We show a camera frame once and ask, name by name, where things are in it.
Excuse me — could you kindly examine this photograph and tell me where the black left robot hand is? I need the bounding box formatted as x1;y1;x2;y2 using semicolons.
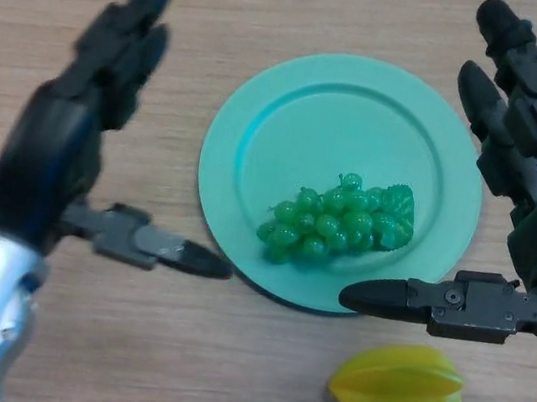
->
0;0;274;285

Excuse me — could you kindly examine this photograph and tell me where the green grapes bunch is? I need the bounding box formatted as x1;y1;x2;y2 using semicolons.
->
251;159;423;285

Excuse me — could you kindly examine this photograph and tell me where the green round plate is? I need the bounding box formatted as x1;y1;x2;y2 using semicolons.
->
178;34;501;335

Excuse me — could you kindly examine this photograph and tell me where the yellow starfruit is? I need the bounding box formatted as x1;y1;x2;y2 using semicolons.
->
324;331;471;402

